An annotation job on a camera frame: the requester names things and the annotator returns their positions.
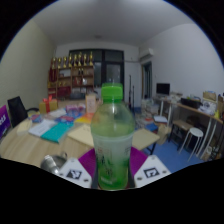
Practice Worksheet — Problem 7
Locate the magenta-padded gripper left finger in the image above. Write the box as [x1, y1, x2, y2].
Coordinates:
[57, 147, 99, 190]

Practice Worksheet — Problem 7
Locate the black office chair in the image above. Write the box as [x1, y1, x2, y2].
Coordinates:
[7, 95, 40, 129]

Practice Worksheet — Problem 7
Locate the orange book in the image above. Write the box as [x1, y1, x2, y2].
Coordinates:
[73, 113, 94, 125]

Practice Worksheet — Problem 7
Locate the white round stool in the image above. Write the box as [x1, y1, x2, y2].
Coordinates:
[178, 127, 205, 158]

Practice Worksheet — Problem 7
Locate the small cardboard box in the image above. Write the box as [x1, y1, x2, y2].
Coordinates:
[84, 93, 98, 115]

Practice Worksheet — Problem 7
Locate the white wall air conditioner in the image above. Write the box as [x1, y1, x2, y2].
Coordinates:
[138, 47, 155, 63]

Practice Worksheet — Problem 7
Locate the green-capped drink bottle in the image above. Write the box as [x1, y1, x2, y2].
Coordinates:
[90, 82, 136, 191]

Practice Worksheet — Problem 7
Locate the pink packet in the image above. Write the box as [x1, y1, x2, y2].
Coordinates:
[64, 103, 86, 114]

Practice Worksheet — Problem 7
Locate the cluttered side desk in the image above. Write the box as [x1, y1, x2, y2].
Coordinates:
[154, 91, 224, 161]

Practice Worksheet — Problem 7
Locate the pale yellow envelope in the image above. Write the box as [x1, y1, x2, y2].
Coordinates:
[66, 123, 96, 149]

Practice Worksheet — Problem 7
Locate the white paper booklet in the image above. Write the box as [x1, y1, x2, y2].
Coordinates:
[27, 118, 58, 138]

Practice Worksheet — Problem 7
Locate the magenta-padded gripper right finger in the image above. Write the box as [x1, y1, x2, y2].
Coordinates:
[128, 146, 172, 189]

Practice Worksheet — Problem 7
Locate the blue book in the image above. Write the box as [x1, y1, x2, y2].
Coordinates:
[54, 114, 76, 124]

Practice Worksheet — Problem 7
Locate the dark glass door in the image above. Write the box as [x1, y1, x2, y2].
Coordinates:
[68, 49, 125, 101]

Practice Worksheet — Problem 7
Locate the small metal cup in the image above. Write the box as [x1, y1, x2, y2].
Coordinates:
[39, 151, 69, 176]

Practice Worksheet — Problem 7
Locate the teal book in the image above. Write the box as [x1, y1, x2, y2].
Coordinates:
[40, 121, 75, 144]

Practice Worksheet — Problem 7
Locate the wooden shelf unit with trophies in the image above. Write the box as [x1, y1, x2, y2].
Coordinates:
[47, 51, 96, 100]

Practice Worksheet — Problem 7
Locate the computer monitor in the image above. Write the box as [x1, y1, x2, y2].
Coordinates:
[155, 82, 171, 97]

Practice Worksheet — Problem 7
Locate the yellow gift box red ribbon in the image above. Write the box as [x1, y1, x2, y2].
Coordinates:
[38, 95, 59, 115]

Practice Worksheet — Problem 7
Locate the purple sign board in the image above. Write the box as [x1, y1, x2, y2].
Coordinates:
[0, 104, 12, 141]

